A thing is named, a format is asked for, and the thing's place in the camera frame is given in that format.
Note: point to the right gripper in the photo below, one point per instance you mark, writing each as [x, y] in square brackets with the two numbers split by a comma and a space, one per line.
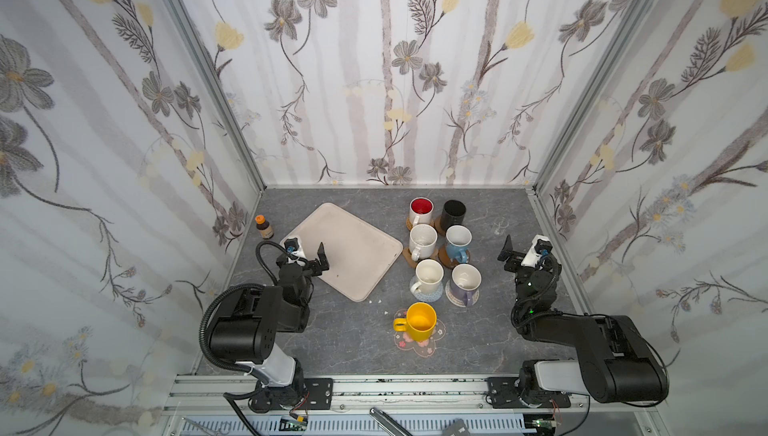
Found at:
[520, 259]

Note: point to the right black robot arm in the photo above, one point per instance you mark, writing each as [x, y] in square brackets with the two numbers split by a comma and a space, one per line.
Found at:
[614, 363]

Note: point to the blue floral mug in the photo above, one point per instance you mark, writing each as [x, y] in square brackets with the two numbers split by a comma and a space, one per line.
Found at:
[458, 239]

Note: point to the yellow mug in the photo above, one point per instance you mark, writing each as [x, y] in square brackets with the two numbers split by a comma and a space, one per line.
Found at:
[418, 323]

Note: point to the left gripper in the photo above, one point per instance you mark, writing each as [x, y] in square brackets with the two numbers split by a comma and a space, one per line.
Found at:
[306, 263]

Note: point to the small brown bottle orange cap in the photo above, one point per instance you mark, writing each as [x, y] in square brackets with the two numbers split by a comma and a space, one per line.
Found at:
[264, 227]

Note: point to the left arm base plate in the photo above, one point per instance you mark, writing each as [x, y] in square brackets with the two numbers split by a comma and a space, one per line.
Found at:
[310, 394]

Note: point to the lavender mug white inside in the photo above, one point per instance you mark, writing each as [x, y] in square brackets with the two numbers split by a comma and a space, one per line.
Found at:
[465, 277]

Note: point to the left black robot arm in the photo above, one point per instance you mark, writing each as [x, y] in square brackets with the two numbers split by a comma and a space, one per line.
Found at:
[238, 330]

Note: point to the cork paw print coaster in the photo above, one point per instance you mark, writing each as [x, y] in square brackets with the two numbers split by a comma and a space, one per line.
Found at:
[413, 262]

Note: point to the woven rattan round coaster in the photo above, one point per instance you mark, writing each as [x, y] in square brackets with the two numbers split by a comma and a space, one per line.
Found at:
[421, 230]

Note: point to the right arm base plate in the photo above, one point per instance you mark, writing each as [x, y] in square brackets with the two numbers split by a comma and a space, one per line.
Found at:
[510, 393]

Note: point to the black mug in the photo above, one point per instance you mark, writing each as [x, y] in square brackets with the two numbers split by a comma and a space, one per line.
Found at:
[453, 213]

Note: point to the grey round coaster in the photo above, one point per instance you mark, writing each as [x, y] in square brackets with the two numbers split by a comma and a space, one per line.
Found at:
[428, 297]

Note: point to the aluminium frame rail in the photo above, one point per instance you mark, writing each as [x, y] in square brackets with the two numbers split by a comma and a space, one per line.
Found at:
[391, 405]

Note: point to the white mug with handle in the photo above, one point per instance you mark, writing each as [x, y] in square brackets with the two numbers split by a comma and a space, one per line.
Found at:
[428, 278]

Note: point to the beige serving tray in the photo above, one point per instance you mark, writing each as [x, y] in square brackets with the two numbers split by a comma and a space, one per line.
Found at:
[359, 254]

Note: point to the white mug red inside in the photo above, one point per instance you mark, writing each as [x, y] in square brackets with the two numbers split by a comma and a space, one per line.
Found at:
[420, 212]

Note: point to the pink flower coaster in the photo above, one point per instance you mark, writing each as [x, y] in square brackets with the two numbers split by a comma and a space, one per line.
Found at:
[424, 349]

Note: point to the speckled white mug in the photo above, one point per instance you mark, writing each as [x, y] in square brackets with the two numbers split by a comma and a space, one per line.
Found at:
[422, 245]

